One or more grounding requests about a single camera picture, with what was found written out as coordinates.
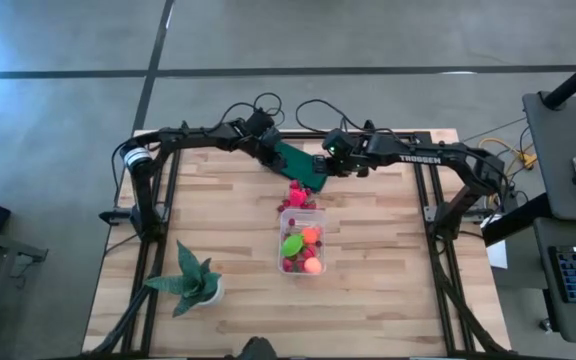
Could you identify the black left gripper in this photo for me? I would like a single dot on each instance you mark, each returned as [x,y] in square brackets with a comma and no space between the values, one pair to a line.
[260,132]

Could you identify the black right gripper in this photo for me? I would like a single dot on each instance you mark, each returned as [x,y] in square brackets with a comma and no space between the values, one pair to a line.
[348,155]

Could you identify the dark green container lid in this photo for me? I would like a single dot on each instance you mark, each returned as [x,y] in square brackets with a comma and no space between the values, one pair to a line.
[300,170]

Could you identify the bright pink toy fruit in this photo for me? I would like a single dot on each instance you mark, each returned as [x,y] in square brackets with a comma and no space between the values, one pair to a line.
[297,197]

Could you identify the clear plastic tupperware container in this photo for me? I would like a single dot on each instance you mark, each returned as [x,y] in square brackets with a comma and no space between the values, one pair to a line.
[313,217]

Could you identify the orange toy fruit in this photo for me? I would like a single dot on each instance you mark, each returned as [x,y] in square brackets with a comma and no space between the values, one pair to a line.
[310,235]

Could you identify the green toy lime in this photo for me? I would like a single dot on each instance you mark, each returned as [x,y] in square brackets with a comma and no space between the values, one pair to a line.
[292,245]

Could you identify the pale peach toy fruit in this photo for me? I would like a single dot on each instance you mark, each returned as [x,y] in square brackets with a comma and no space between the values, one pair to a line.
[313,265]

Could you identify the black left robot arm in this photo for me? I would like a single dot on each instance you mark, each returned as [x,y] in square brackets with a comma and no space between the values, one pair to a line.
[193,137]

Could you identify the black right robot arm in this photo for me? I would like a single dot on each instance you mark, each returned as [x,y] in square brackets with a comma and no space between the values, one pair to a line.
[418,157]

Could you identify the green plant in white pot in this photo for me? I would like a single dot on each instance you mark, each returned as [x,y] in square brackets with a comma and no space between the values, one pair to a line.
[193,282]

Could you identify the person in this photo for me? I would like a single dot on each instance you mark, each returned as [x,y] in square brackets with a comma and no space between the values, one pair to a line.
[258,350]

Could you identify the white paper sheet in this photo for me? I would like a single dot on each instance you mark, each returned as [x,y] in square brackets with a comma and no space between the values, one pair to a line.
[498,255]

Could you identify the grey side desk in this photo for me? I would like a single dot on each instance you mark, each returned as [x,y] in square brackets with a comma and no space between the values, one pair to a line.
[558,150]

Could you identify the black round pole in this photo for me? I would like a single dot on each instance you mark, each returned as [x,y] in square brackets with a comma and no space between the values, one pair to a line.
[575,77]

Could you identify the grey keyboard desk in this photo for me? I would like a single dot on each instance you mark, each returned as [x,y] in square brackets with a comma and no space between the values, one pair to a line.
[568,320]

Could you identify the black aluminium table frame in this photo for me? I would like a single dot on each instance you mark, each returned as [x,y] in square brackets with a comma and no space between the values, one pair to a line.
[308,134]

